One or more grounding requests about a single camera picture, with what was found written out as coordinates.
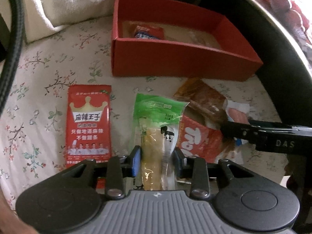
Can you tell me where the clear snack packet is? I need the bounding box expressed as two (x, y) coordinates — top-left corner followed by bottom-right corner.
(163, 26), (221, 49)

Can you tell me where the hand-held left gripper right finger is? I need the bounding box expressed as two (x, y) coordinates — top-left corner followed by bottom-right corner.
(172, 148), (254, 199)

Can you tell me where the dark glossy table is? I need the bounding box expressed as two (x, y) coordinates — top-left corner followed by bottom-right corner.
(202, 0), (312, 127)

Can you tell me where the red blue snack packet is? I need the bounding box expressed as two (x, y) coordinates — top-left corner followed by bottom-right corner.
(133, 24), (164, 41)

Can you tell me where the floral sheet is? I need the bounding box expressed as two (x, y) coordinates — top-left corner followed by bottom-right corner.
(0, 17), (288, 200)

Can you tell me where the red plastic bag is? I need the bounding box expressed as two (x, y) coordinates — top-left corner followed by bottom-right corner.
(256, 0), (312, 51)

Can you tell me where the brown dried meat packet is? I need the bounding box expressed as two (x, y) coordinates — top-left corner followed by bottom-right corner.
(174, 77), (230, 127)

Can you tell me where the green panda print snack packet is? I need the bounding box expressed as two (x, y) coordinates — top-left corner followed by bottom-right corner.
(132, 93), (191, 192)

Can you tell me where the red crown print snack packet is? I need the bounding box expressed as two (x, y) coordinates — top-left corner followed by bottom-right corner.
(65, 85), (113, 191)

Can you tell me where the red orange snack packet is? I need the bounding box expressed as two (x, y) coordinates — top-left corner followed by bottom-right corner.
(177, 114), (244, 164)

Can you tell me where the pink sausage packet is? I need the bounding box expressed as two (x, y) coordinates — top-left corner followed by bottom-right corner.
(225, 100), (251, 125)

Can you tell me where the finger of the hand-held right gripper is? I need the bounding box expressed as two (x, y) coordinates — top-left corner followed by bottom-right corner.
(220, 121), (259, 150)
(246, 118), (299, 129)

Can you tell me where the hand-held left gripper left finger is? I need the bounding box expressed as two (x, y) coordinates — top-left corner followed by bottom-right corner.
(57, 146), (142, 199)

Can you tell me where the black braided cable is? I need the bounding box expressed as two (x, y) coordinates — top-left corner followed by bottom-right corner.
(0, 0), (26, 113)

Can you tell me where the white towel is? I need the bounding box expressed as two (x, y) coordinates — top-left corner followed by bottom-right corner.
(24, 0), (159, 43)

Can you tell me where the red cardboard box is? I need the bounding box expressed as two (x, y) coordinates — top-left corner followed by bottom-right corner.
(111, 0), (264, 82)

